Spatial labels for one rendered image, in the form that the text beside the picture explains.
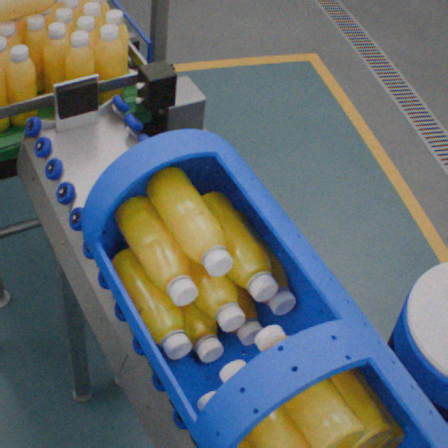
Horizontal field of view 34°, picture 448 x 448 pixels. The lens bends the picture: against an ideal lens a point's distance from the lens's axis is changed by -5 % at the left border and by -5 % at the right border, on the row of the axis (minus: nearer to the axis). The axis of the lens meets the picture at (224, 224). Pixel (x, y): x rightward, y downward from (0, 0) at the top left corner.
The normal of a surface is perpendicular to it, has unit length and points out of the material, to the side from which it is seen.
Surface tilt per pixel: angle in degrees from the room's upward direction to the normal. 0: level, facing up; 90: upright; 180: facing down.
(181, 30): 0
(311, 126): 0
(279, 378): 24
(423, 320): 0
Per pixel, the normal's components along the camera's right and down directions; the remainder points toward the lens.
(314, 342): 0.08, -0.70
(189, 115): 0.46, 0.66
